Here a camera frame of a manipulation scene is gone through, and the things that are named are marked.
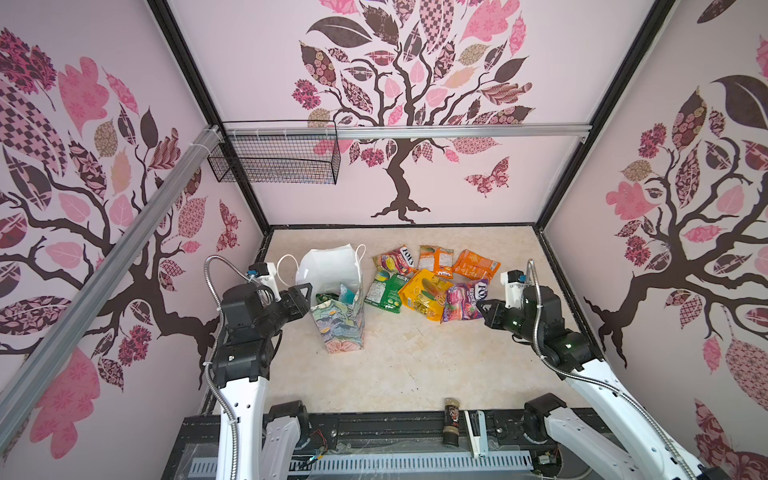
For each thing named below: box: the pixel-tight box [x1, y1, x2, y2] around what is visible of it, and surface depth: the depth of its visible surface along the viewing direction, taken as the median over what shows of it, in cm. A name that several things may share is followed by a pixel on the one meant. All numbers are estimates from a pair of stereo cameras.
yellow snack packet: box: [399, 269, 454, 321], surface depth 96 cm
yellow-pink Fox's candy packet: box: [372, 245, 415, 276], surface depth 108 cm
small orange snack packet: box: [418, 245, 454, 279], surface depth 108 cm
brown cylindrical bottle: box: [442, 398, 461, 447], surface depth 74 cm
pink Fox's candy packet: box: [442, 279, 489, 322], surface depth 80 cm
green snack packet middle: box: [364, 270, 410, 314], surface depth 99 cm
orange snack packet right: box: [453, 249, 501, 280], surface depth 108 cm
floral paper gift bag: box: [296, 244, 367, 353], surface depth 81 cm
